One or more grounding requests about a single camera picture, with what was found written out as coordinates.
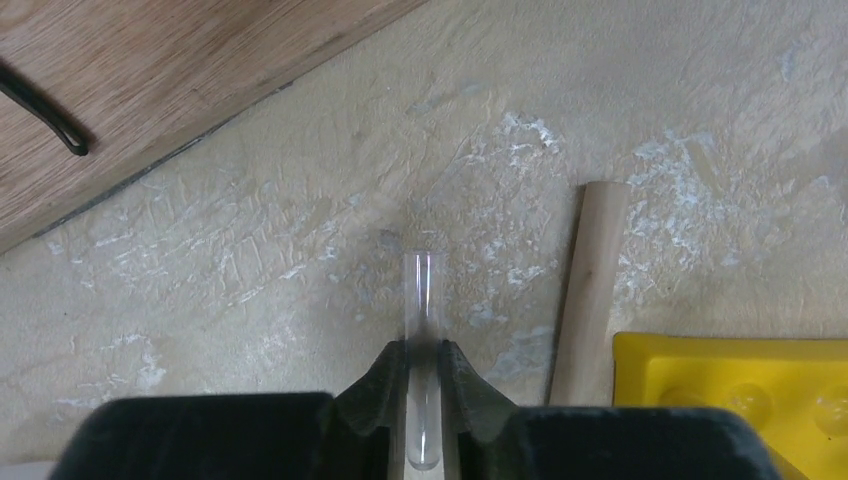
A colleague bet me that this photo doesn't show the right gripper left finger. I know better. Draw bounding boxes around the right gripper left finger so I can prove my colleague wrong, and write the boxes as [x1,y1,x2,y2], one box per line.
[49,340,408,479]

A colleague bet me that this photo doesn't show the round wooden dowel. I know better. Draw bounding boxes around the round wooden dowel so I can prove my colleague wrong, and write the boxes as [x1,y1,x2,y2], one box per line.
[547,181,631,406]

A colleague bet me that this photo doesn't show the yellow test tube rack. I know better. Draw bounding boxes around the yellow test tube rack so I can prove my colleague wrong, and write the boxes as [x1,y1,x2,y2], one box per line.
[612,332,847,479]

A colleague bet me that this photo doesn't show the yellow tape measure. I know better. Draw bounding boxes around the yellow tape measure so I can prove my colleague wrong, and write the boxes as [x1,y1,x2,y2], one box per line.
[1,62,90,157]

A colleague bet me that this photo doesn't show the wooden board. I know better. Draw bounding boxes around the wooden board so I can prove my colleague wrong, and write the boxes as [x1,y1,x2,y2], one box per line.
[1,1,415,250]

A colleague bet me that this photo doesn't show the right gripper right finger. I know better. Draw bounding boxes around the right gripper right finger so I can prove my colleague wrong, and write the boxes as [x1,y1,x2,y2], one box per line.
[438,340,781,479]

